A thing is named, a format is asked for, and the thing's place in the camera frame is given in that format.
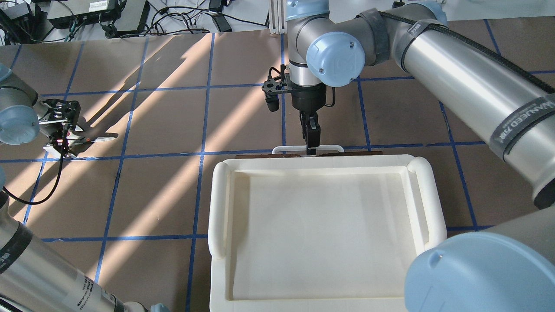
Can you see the white plastic tray box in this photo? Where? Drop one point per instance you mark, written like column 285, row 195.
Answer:
column 319, row 234

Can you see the orange handled scissors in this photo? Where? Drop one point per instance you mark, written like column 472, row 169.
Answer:
column 59, row 146

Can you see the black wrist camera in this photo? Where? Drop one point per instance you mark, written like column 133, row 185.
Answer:
column 277, row 83

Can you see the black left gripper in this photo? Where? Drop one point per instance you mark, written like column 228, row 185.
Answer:
column 74, row 137

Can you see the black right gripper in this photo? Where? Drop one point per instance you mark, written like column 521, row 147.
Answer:
column 308, row 98

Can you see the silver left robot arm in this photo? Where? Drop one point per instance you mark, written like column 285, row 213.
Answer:
column 34, row 277

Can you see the black electronics box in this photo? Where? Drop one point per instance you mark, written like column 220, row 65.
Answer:
column 62, row 14

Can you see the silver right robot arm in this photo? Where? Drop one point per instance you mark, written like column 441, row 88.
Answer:
column 477, row 101

